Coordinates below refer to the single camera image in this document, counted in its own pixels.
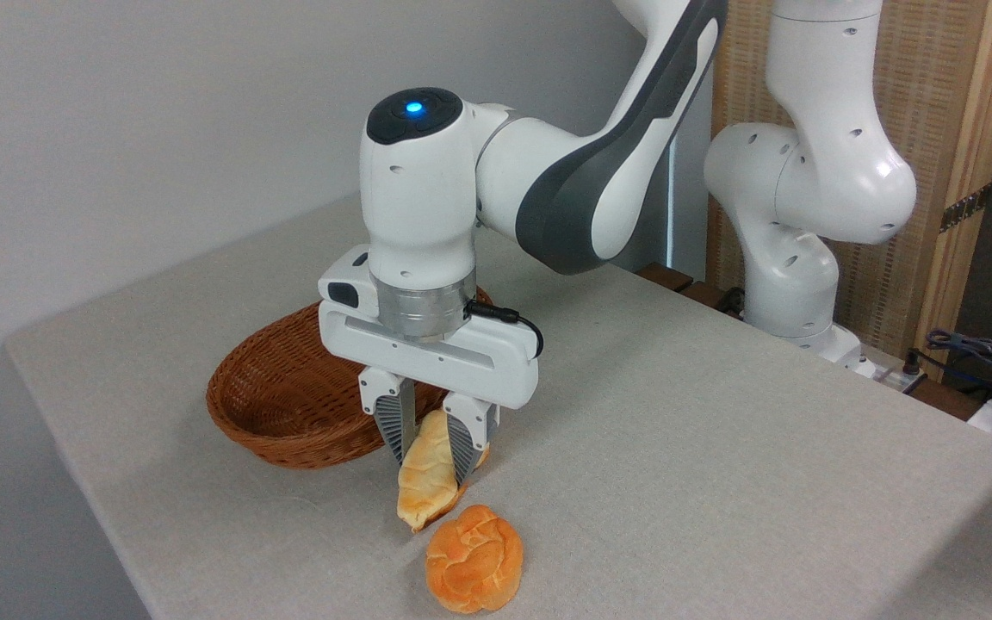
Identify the bundle of dark cables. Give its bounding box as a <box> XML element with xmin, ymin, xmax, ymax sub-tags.
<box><xmin>925</xmin><ymin>328</ymin><xmax>992</xmax><ymax>407</ymax></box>

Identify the brown wooden block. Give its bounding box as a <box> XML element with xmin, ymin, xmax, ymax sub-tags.
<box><xmin>679</xmin><ymin>282</ymin><xmax>744</xmax><ymax>316</ymax></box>
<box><xmin>638</xmin><ymin>264</ymin><xmax>695</xmax><ymax>294</ymax></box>

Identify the long pale bread loaf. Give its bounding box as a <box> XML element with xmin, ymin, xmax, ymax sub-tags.
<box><xmin>395</xmin><ymin>409</ymin><xmax>491</xmax><ymax>533</ymax></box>

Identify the metal screen hinge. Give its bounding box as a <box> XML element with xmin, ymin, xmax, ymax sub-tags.
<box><xmin>939</xmin><ymin>183</ymin><xmax>992</xmax><ymax>234</ymax></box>

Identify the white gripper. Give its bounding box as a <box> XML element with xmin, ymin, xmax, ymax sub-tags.
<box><xmin>317</xmin><ymin>246</ymin><xmax>541</xmax><ymax>487</ymax></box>

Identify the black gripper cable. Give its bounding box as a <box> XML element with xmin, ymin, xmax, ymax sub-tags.
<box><xmin>464</xmin><ymin>299</ymin><xmax>546</xmax><ymax>359</ymax></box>

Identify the brown wicker oval basket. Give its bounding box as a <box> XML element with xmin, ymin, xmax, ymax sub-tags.
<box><xmin>206</xmin><ymin>287</ymin><xmax>497</xmax><ymax>471</ymax></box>

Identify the round orange bread bun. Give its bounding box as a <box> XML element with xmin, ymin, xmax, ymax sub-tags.
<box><xmin>425</xmin><ymin>505</ymin><xmax>524</xmax><ymax>615</ymax></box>

